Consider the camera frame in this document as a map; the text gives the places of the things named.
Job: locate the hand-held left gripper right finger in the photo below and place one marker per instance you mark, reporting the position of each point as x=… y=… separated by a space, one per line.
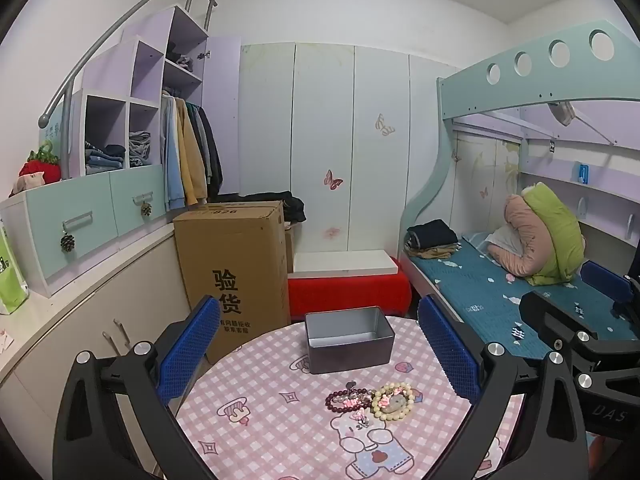
x=447 y=355

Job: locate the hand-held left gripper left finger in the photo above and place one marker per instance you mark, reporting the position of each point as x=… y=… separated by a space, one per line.
x=187 y=355

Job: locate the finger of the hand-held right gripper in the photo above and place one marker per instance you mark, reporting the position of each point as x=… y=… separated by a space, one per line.
x=550 y=315
x=605 y=277

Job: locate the grey metal tin box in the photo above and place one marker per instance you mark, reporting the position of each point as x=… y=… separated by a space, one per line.
x=350 y=355

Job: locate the green quilt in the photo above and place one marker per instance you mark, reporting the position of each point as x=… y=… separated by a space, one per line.
x=555 y=225

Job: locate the blue printed bed sheet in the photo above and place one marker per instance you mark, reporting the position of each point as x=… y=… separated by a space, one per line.
x=465 y=280

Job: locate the white pillow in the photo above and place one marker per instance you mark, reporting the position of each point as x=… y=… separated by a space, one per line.
x=505 y=242

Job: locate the pink quilt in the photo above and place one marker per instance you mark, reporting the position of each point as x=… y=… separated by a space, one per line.
x=525 y=230

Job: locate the pink checked tablecloth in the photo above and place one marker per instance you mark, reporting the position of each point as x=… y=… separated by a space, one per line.
x=280 y=360

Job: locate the beige cabinet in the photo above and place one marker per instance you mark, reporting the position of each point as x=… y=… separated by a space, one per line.
x=100 y=300

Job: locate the tan folded garment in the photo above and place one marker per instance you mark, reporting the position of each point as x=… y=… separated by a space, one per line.
x=432 y=252

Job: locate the blue holder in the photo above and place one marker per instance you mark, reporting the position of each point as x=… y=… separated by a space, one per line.
x=581 y=171

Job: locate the large cardboard box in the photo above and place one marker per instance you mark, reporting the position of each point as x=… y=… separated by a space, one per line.
x=235 y=250

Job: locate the red bench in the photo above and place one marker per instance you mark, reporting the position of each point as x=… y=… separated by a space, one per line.
x=350 y=292

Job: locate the dark folded garment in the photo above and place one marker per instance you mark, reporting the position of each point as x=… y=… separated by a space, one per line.
x=432 y=232

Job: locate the white board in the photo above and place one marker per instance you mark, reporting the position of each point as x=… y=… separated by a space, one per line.
x=345 y=262

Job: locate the pine cone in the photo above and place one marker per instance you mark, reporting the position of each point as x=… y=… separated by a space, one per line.
x=67 y=242
x=146 y=209

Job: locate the teal drawer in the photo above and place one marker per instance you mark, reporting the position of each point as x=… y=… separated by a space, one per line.
x=55 y=230
x=137 y=195

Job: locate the pale pink butterfly sticker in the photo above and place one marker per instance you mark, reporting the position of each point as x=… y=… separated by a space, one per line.
x=331 y=232

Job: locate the dark clothes pile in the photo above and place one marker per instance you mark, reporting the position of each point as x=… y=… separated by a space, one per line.
x=292 y=207

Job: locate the green bag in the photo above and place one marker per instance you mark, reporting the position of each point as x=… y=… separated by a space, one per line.
x=10 y=280

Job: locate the tan hanging jacket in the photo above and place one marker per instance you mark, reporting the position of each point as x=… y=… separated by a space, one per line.
x=192 y=160

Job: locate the light blue hanging shirt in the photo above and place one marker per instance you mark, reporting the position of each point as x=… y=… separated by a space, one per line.
x=172 y=160

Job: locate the dark hanging jackets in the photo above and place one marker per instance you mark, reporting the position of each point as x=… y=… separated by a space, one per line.
x=212 y=155

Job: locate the folded grey clothes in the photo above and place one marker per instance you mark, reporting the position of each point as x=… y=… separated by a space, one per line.
x=139 y=147

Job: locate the folded blue jeans stack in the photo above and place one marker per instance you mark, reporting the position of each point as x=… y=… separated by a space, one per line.
x=105 y=157

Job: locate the pink plush toy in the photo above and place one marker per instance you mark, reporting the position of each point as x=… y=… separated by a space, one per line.
x=27 y=181

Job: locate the strawberry plush toy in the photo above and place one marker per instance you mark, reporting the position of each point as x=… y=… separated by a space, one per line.
x=45 y=165

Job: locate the beige butterfly sticker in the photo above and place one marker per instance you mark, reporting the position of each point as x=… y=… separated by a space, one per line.
x=385 y=124

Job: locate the white wardrobe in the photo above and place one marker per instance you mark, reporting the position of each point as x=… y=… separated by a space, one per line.
x=320 y=110

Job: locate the purple shelving unit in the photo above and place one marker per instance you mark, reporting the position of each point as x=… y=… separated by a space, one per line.
x=150 y=60

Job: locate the grey clothes on shelf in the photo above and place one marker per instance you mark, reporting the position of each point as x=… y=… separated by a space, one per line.
x=179 y=57

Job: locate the grey metal handrail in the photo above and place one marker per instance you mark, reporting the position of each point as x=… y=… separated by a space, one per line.
x=100 y=40

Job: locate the teal bunk bed frame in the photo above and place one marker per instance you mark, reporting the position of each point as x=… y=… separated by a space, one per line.
x=550 y=80

